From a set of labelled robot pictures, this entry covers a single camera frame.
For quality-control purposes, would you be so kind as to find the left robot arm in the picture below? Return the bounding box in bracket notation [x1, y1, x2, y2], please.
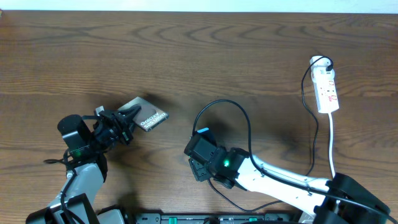
[26, 105, 141, 223]

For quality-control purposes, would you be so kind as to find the black left camera cable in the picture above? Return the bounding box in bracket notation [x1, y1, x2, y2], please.
[43, 149, 85, 224]

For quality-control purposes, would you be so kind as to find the white power strip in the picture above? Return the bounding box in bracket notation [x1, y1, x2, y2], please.
[310, 55, 339, 114]

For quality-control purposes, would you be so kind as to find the black charging cable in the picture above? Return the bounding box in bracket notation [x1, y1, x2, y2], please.
[206, 55, 335, 213]

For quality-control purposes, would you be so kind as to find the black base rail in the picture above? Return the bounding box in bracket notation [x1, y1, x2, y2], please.
[134, 213, 299, 224]

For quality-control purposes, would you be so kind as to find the white power strip cord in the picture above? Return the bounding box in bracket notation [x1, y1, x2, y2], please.
[328, 112, 337, 179]

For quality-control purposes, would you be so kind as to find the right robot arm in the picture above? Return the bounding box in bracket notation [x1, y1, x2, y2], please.
[184, 133, 396, 223]

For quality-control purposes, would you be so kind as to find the bronze Galaxy smartphone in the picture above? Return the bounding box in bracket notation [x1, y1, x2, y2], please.
[118, 97, 169, 132]

